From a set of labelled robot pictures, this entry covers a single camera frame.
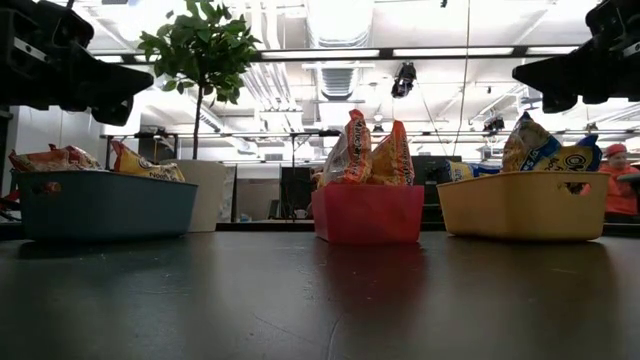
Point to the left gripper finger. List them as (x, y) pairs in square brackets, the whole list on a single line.
[(110, 82), (114, 112)]

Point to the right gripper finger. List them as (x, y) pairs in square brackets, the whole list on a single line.
[(559, 104), (560, 75)]

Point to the dark red Maruchan noodle pack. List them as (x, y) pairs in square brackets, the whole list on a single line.
[(82, 159), (145, 166), (35, 161)]

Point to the orange Maruchan noodle pack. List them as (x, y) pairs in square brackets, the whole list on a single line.
[(395, 160), (318, 179), (357, 145)]

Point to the black ceiling spotlight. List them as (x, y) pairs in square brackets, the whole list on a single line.
[(492, 123), (404, 79)]

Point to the teal plastic bin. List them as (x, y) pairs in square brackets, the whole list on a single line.
[(100, 210)]

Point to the person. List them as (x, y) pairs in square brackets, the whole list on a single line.
[(620, 195)]

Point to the orange plastic bin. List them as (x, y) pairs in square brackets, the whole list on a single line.
[(520, 210)]

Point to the potted plant with white pot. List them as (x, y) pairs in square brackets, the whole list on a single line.
[(207, 200)]

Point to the black overhead light beam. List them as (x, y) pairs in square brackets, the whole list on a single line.
[(386, 51)]

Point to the black table mat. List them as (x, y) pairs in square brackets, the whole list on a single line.
[(150, 300)]

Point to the red plastic bin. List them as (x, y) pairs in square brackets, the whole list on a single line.
[(367, 215)]

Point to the ceiling air vent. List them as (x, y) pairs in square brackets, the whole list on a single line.
[(337, 82)]

